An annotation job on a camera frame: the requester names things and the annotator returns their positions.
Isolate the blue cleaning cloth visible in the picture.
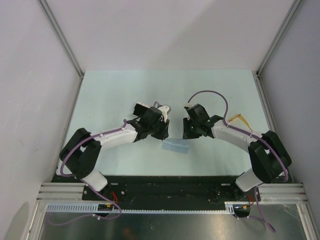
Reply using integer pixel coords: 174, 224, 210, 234
161, 138, 190, 154

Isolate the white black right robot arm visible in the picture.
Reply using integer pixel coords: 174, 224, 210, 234
182, 103, 292, 201

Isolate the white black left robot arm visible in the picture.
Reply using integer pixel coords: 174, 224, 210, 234
59, 101, 171, 200

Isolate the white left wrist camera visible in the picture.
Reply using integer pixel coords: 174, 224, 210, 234
153, 101, 171, 119

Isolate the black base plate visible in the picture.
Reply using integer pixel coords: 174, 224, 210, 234
51, 174, 292, 204

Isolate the right aluminium side rail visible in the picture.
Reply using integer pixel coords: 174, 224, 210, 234
254, 71, 290, 176

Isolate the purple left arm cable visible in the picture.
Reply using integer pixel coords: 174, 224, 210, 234
47, 118, 123, 226

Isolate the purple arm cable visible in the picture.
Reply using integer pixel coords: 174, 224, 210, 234
186, 90, 290, 233
47, 118, 123, 226

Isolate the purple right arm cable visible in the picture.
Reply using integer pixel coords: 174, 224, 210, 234
186, 90, 290, 233

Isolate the aluminium front frame rail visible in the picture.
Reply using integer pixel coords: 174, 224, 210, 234
37, 182, 309, 204

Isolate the grey slotted cable duct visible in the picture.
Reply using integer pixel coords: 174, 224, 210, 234
46, 202, 234, 214

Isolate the left aluminium corner post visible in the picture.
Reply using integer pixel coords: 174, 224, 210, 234
36, 0, 85, 79

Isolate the aluminium corner post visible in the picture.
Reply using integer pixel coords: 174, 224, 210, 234
36, 0, 85, 79
255, 0, 305, 76

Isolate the right aluminium corner post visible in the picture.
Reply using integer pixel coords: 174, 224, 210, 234
255, 0, 305, 76

